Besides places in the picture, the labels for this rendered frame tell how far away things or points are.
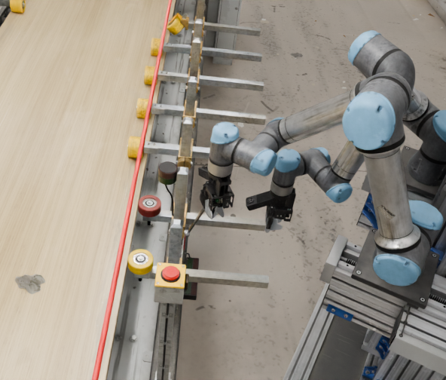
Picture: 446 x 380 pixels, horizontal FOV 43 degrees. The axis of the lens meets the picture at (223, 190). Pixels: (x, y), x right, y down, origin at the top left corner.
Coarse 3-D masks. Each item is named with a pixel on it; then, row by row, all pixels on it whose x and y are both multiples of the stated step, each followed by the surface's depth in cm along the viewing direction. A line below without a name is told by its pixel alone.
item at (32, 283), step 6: (24, 276) 167; (30, 276) 168; (36, 276) 167; (18, 282) 166; (24, 282) 167; (30, 282) 166; (36, 282) 167; (42, 282) 167; (24, 288) 165; (30, 288) 165; (36, 288) 165
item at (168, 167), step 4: (160, 164) 180; (164, 164) 180; (168, 164) 180; (172, 164) 181; (160, 168) 179; (164, 168) 179; (168, 168) 179; (172, 168) 179; (164, 172) 178; (168, 172) 178; (172, 172) 178; (172, 196) 188; (172, 200) 189; (172, 204) 190; (172, 212) 193
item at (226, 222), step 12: (144, 216) 198; (156, 216) 198; (168, 216) 198; (192, 216) 200; (204, 216) 200; (216, 216) 201; (228, 216) 202; (240, 228) 202; (252, 228) 202; (264, 228) 202
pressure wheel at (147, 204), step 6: (144, 198) 197; (150, 198) 198; (156, 198) 198; (138, 204) 195; (144, 204) 195; (150, 204) 195; (156, 204) 196; (144, 210) 193; (150, 210) 193; (156, 210) 194; (150, 216) 195; (150, 222) 202
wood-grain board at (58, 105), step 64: (64, 0) 298; (128, 0) 307; (0, 64) 248; (64, 64) 254; (128, 64) 260; (0, 128) 217; (64, 128) 221; (128, 128) 226; (0, 192) 192; (64, 192) 196; (128, 192) 199; (0, 256) 173; (64, 256) 176; (0, 320) 157; (64, 320) 159
